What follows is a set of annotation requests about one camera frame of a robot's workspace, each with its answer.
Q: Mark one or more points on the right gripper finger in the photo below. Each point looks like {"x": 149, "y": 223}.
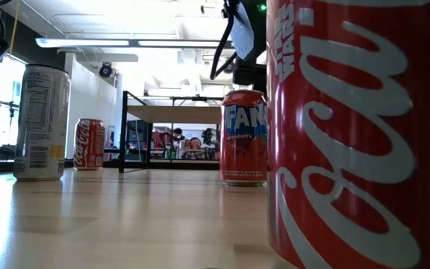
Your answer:
{"x": 250, "y": 76}

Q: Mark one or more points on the white Celsius slim can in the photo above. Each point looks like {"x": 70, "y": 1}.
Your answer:
{"x": 41, "y": 123}

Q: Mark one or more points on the red Fanta strawberry can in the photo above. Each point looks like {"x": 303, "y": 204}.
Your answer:
{"x": 243, "y": 149}

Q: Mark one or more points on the red Coca-Cola can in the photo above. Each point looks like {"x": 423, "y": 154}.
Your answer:
{"x": 88, "y": 145}

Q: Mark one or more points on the black background stand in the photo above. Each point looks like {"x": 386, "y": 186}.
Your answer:
{"x": 11, "y": 112}

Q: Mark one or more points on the small black ceiling sensor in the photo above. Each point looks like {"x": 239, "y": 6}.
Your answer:
{"x": 202, "y": 9}

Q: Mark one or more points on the person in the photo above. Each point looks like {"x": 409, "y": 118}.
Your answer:
{"x": 177, "y": 131}

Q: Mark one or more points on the long ceiling light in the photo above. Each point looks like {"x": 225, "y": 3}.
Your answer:
{"x": 88, "y": 42}

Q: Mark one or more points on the round black ceiling speaker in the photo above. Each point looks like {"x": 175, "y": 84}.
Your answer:
{"x": 105, "y": 70}

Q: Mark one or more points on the Coca-Cola Star Wars can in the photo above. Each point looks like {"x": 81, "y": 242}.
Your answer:
{"x": 349, "y": 149}

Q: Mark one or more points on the black computer tower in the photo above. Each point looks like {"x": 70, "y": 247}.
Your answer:
{"x": 137, "y": 134}

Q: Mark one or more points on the wooden shelf black metal frame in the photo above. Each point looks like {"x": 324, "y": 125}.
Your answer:
{"x": 174, "y": 114}

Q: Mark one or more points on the black aluminium rig frame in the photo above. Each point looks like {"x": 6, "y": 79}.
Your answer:
{"x": 185, "y": 165}

